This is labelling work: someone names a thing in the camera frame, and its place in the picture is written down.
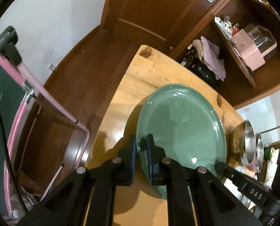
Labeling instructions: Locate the green ceramic plate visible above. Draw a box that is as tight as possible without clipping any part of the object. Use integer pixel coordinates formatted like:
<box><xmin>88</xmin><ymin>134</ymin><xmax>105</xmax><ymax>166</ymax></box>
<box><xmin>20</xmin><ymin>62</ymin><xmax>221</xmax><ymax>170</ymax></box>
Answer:
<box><xmin>135</xmin><ymin>83</ymin><xmax>227</xmax><ymax>201</ymax></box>

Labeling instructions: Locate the black cable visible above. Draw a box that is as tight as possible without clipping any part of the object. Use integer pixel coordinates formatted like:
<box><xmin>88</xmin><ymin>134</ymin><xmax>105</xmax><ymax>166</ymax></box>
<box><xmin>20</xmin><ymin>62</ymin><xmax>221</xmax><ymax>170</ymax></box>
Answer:
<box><xmin>0</xmin><ymin>96</ymin><xmax>29</xmax><ymax>215</ymax></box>

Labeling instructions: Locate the brown wooden door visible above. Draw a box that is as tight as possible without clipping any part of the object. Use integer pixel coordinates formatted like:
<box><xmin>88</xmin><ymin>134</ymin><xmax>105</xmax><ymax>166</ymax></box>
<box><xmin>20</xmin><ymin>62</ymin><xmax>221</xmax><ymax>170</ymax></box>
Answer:
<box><xmin>104</xmin><ymin>0</ymin><xmax>218</xmax><ymax>54</ymax></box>

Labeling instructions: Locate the pink storage box clear lid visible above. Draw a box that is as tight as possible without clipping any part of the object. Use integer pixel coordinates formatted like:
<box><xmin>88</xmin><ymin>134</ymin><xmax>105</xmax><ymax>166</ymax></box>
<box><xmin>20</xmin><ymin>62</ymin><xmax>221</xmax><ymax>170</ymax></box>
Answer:
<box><xmin>232</xmin><ymin>24</ymin><xmax>277</xmax><ymax>71</ymax></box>

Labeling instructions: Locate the small steel bowl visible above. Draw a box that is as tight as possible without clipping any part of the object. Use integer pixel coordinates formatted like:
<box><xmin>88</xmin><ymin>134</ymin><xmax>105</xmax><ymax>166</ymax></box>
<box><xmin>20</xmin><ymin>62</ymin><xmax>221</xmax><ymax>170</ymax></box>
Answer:
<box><xmin>230</xmin><ymin>120</ymin><xmax>256</xmax><ymax>166</ymax></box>

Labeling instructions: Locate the pink-based steel bowl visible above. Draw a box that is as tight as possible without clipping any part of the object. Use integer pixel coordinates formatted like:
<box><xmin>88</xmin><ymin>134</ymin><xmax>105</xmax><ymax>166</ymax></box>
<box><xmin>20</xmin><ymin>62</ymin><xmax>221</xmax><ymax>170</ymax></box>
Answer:
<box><xmin>251</xmin><ymin>134</ymin><xmax>264</xmax><ymax>173</ymax></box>

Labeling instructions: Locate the folded pink cloth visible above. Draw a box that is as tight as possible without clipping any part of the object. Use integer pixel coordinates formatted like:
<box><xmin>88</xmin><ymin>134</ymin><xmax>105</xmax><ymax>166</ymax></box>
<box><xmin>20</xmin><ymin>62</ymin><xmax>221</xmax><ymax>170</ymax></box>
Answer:
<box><xmin>192</xmin><ymin>36</ymin><xmax>226</xmax><ymax>82</ymax></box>

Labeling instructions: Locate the wooden corner shelf unit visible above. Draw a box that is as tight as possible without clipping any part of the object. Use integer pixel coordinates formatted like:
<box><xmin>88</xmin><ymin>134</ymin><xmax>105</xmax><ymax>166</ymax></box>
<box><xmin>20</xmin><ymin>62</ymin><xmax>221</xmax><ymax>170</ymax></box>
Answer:
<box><xmin>170</xmin><ymin>0</ymin><xmax>280</xmax><ymax>109</ymax></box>

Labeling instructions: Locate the pink-framed green chalkboard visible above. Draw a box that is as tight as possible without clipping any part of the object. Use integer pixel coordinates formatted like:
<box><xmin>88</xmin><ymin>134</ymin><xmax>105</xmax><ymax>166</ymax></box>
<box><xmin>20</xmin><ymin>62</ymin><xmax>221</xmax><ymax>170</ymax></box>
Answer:
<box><xmin>0</xmin><ymin>25</ymin><xmax>90</xmax><ymax>224</ymax></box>

